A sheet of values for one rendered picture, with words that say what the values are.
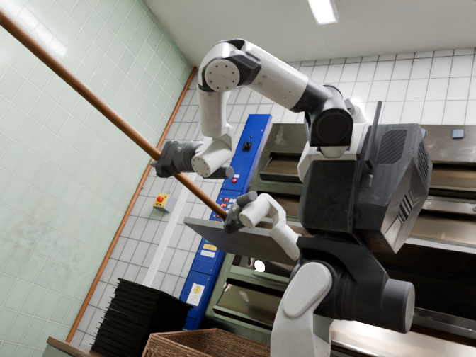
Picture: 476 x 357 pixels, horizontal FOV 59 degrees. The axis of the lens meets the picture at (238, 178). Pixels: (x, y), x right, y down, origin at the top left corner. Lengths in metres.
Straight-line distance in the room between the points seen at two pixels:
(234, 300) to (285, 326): 1.19
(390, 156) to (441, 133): 1.23
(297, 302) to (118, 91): 2.07
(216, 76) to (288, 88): 0.17
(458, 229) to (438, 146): 0.43
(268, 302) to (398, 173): 1.24
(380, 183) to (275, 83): 0.35
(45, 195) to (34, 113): 0.44
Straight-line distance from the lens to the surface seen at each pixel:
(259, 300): 2.15
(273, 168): 2.42
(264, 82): 0.98
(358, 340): 1.95
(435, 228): 2.06
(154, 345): 1.80
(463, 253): 1.87
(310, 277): 1.02
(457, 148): 2.25
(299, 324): 1.01
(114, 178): 2.77
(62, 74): 1.08
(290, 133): 2.52
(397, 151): 1.09
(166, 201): 2.61
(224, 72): 0.95
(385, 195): 1.04
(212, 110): 1.03
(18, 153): 2.40
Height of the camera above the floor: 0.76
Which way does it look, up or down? 22 degrees up
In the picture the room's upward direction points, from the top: 20 degrees clockwise
